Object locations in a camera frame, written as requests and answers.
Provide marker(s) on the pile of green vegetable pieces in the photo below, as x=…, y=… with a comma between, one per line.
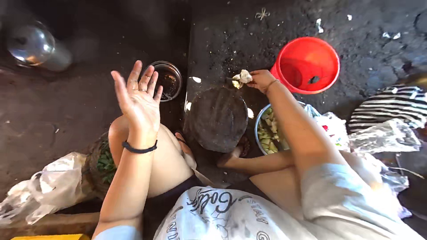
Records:
x=267, y=136

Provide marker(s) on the person's left little finger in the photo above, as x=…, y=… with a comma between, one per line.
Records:
x=158, y=94

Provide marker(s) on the person's left ring finger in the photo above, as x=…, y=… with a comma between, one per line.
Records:
x=152, y=83

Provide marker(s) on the round dark chopping block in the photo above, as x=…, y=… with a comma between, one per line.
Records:
x=216, y=120

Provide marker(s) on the person's left index finger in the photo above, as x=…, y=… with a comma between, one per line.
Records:
x=134, y=75

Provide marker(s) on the person's right forearm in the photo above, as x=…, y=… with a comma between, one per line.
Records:
x=297, y=123

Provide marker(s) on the white printed plastic bag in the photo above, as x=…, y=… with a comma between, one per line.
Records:
x=332, y=128

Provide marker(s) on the round metal bowl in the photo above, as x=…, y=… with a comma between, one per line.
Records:
x=179, y=83

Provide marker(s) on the person's left middle finger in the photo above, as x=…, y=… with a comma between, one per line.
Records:
x=145, y=78

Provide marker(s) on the blue-rimmed basin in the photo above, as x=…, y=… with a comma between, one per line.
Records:
x=257, y=128

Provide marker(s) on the red plastic bucket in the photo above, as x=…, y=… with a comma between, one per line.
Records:
x=305, y=65

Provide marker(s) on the whitish translucent plastic bag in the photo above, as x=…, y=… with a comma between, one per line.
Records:
x=55, y=183

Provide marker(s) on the person's legs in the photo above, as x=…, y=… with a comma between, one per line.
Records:
x=170, y=156

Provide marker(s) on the person's left forearm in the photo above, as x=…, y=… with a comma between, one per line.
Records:
x=128, y=180

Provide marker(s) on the white garlic bulb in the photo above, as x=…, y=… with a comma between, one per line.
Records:
x=245, y=76

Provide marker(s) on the person's right fingers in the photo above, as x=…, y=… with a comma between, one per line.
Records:
x=255, y=80

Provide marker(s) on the black and white striped cloth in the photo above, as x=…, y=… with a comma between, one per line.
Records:
x=387, y=106

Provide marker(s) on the person's right hand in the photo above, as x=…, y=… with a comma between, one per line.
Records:
x=266, y=80

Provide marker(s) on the yellow plastic object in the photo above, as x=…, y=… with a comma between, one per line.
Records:
x=53, y=237

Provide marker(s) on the white peel scrap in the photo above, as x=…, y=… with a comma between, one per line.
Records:
x=250, y=113
x=188, y=106
x=196, y=79

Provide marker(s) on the bunch of green leaves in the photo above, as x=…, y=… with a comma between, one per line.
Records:
x=106, y=163

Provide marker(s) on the shiny metal pot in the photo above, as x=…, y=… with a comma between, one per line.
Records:
x=33, y=45

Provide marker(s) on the wooden plank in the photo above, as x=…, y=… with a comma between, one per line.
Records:
x=56, y=224

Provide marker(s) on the person's left thumb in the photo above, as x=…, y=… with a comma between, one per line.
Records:
x=119, y=87

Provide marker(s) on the clear crumpled plastic bag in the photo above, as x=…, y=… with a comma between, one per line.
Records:
x=395, y=176

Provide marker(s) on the person's left hand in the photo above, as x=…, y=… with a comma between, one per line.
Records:
x=144, y=108

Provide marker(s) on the person's body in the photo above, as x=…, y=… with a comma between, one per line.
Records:
x=223, y=216

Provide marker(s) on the woven basket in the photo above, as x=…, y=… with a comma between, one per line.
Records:
x=93, y=173

